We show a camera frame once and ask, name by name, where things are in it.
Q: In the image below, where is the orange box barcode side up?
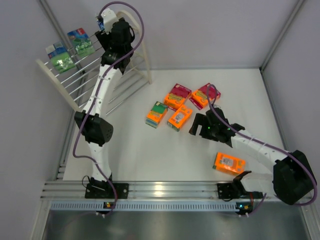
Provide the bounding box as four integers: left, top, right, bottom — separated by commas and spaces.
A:
167, 105, 193, 132

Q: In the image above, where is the orange green Sponge Daddy box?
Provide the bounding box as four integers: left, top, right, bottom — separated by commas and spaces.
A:
145, 101, 168, 129

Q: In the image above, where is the blue green Vileda sponge pack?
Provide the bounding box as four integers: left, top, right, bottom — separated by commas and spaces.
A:
45, 41, 75, 73

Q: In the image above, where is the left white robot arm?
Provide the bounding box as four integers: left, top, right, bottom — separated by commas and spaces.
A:
74, 8, 135, 192

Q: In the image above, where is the orange box near right arm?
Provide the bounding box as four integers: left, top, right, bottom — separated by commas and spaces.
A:
213, 152, 246, 176

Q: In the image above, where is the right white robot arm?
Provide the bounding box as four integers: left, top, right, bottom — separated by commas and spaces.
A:
189, 107, 317, 205

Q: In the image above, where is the orange pink Scrub Mommy box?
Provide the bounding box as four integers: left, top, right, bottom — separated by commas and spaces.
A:
163, 83, 192, 111

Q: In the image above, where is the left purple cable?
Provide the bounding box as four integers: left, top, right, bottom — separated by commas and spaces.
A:
72, 1, 145, 218

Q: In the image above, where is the cream chrome wire shelf rack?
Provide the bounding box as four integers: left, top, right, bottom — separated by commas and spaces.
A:
35, 9, 153, 130

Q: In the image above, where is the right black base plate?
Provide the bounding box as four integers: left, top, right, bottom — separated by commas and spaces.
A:
217, 182, 241, 200

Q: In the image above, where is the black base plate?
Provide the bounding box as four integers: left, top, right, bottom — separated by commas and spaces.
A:
217, 182, 241, 200
84, 183, 129, 199

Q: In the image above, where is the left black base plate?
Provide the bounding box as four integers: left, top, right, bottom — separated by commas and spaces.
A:
84, 183, 129, 199

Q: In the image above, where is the aluminium mounting rail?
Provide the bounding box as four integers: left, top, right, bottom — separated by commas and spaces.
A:
39, 180, 312, 212

